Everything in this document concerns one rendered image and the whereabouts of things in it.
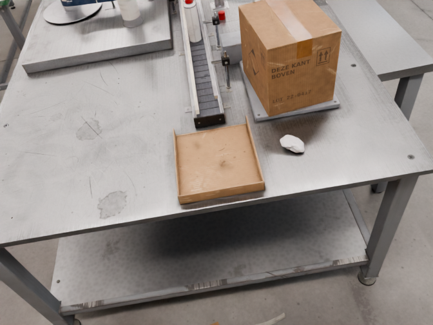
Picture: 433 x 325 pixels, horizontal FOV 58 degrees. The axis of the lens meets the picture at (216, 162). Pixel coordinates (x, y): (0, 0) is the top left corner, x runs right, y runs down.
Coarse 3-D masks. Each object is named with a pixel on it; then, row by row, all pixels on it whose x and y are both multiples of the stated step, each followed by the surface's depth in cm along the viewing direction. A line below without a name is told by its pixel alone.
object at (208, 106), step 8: (192, 48) 166; (200, 48) 166; (192, 56) 163; (200, 56) 162; (200, 64) 158; (200, 72) 154; (208, 72) 154; (200, 80) 151; (208, 80) 150; (200, 88) 147; (208, 88) 147; (200, 96) 145; (208, 96) 144; (200, 104) 141; (208, 104) 141; (216, 104) 140; (200, 112) 138; (208, 112) 138; (216, 112) 137
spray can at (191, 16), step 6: (186, 0) 156; (192, 0) 157; (186, 6) 157; (192, 6) 157; (186, 12) 159; (192, 12) 159; (186, 18) 161; (192, 18) 160; (192, 24) 162; (198, 24) 164; (192, 30) 164; (198, 30) 166; (192, 36) 167; (198, 36) 167; (192, 42) 169; (198, 42) 169
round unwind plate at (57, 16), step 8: (48, 8) 206; (56, 8) 205; (80, 8) 201; (88, 8) 200; (96, 8) 199; (48, 16) 200; (56, 16) 199; (64, 16) 198; (72, 16) 197; (80, 16) 196
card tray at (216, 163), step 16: (224, 128) 138; (240, 128) 137; (176, 144) 135; (192, 144) 135; (208, 144) 134; (224, 144) 133; (240, 144) 132; (176, 160) 126; (192, 160) 130; (208, 160) 129; (224, 160) 128; (240, 160) 127; (256, 160) 124; (176, 176) 121; (192, 176) 125; (208, 176) 125; (224, 176) 124; (240, 176) 123; (256, 176) 122; (192, 192) 121; (208, 192) 116; (224, 192) 117; (240, 192) 118
